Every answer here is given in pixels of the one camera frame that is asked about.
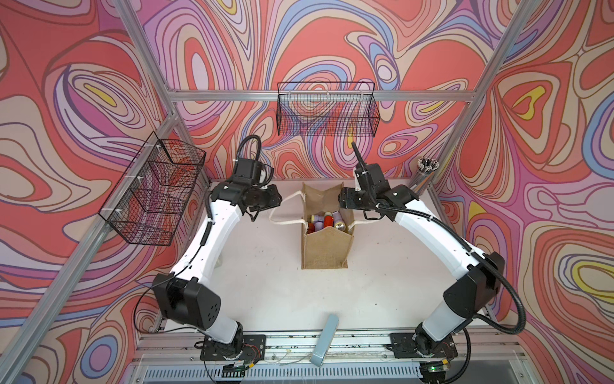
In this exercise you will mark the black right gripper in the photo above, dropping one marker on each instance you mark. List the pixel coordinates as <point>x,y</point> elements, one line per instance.
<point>347,198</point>

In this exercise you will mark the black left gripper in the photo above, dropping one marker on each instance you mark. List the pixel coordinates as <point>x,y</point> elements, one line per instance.
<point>274,200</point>

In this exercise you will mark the purple flashlight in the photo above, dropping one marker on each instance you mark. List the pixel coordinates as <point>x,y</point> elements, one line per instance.
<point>318,222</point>
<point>339,222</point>

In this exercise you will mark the red flashlight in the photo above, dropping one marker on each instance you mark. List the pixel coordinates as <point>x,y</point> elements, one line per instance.
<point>328,220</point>

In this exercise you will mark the brown burlap tote bag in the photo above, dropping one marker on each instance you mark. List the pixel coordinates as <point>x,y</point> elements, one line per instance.
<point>328,248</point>

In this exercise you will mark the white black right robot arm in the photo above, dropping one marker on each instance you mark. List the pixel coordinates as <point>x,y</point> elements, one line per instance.
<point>479,276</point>

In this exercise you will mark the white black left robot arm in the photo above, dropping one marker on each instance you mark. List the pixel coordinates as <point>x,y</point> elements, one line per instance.
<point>184,295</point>

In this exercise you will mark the silver metal pen cup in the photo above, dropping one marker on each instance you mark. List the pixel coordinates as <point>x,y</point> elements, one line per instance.
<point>425,167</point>

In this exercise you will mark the grey blue rectangular block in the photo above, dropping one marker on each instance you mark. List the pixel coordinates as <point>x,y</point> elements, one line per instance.
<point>324,341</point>

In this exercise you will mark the black wire basket back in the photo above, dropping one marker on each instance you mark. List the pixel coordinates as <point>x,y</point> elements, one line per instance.
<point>327,108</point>

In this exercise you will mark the black wire basket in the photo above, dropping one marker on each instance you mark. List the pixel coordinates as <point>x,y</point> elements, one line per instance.
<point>327,108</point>
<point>146,207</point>

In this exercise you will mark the black wire basket left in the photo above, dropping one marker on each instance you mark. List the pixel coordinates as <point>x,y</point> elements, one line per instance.
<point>146,207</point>

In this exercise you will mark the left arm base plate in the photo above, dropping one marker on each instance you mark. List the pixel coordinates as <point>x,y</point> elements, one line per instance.
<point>251,349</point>

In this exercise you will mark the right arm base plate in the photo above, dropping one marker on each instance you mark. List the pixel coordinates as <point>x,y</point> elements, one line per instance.
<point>410,345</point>

